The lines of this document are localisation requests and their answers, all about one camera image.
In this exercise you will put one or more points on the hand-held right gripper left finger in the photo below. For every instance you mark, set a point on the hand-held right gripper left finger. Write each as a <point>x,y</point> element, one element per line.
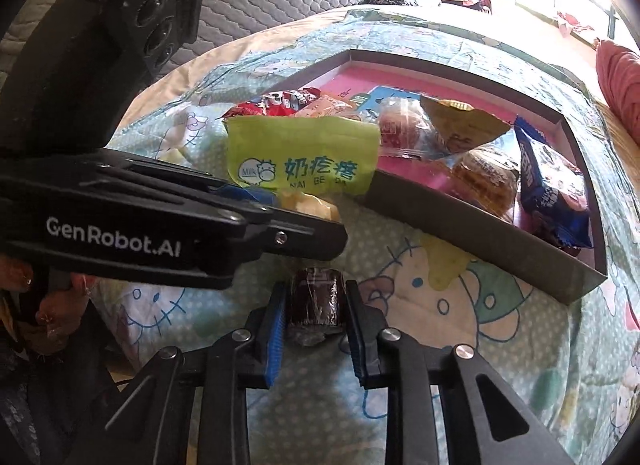
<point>275,332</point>

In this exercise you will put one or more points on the pink book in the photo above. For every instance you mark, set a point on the pink book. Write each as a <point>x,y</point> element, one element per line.
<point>345,77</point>

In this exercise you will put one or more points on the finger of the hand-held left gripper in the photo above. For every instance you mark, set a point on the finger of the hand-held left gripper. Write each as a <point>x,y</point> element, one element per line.
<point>295,242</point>
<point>200,180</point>

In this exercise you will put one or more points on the blue snack packet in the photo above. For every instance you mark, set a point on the blue snack packet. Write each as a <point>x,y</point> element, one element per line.
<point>550,195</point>

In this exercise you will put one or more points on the yellow snack packet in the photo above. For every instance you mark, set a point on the yellow snack packet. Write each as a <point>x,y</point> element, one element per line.
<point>465,127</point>

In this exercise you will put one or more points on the red snack packet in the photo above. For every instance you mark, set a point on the red snack packet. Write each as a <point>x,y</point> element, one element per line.
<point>270,102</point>

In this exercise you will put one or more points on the brown roll cake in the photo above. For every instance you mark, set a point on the brown roll cake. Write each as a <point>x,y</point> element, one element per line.
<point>315,300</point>

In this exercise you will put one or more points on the round pastry clear packet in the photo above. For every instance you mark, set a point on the round pastry clear packet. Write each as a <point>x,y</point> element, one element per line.
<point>400,127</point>

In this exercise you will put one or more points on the green label pastry packet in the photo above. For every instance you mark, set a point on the green label pastry packet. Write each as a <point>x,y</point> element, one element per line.
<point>485,177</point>

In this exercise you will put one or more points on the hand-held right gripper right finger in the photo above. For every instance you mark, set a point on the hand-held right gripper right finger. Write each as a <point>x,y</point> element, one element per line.
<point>356,332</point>

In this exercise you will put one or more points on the person's left hand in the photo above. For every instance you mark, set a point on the person's left hand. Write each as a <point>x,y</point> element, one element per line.
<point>50,307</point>

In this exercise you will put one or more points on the clothes on windowsill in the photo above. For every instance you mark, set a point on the clothes on windowsill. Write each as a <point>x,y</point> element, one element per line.
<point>575,27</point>

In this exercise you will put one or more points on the cartoon cat printed blanket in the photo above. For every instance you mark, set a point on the cartoon cat printed blanket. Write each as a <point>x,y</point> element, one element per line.
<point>475,345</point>

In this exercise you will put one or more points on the dark patterned clothing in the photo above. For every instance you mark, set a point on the dark patterned clothing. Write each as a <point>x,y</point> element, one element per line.
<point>50,410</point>

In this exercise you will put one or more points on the green snack packet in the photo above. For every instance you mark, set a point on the green snack packet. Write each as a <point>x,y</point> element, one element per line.
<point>300,145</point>

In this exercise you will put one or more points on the orange hamster snack packet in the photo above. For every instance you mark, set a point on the orange hamster snack packet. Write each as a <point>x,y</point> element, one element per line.
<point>325,106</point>

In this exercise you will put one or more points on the red quilt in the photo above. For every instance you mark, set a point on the red quilt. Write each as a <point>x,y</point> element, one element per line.
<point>620,85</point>

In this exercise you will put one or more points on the grey cardboard box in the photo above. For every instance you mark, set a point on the grey cardboard box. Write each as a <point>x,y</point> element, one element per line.
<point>450,245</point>

